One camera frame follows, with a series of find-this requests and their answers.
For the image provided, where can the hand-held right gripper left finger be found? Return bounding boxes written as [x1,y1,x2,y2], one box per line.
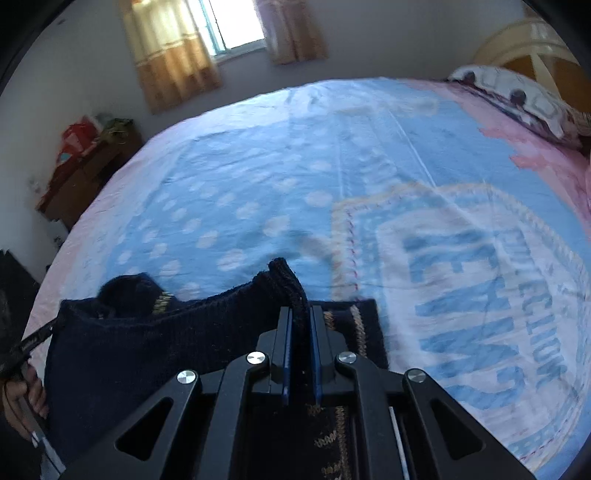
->
[60,308,294,480]

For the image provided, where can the person's left hand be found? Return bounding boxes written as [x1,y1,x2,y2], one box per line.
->
[0,364,49,437]

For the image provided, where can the wide yellow orange curtain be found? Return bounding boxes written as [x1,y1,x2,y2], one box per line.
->
[117,0,223,115]

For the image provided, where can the black folding chair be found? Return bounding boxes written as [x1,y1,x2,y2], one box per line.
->
[0,249,43,326]

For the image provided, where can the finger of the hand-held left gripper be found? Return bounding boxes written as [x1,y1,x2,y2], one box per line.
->
[0,316,61,381]

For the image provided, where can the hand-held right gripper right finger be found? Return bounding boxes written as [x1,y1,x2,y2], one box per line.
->
[310,305,539,480]

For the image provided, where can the bed with blue pink sheet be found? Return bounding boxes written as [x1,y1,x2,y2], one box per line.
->
[30,76,591,480]

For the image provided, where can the navy patterned knit sweater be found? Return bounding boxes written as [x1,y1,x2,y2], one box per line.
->
[44,257,389,480]

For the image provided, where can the narrow yellow orange curtain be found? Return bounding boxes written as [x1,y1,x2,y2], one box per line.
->
[253,0,331,65]

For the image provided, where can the small window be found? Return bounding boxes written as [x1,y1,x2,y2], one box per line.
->
[201,0,269,58]

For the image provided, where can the red gift bag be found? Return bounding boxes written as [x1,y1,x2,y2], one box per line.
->
[57,117,101,163]

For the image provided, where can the white patterned pillow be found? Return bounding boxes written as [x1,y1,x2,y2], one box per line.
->
[448,65,585,149]

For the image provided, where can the green leafy plant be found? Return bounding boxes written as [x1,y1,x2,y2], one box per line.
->
[98,117,136,141]

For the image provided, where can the cream and wood headboard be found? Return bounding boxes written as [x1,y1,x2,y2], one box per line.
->
[471,18,591,160]

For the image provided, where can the brown wooden cabinet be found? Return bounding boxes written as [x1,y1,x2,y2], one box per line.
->
[36,121,145,232]

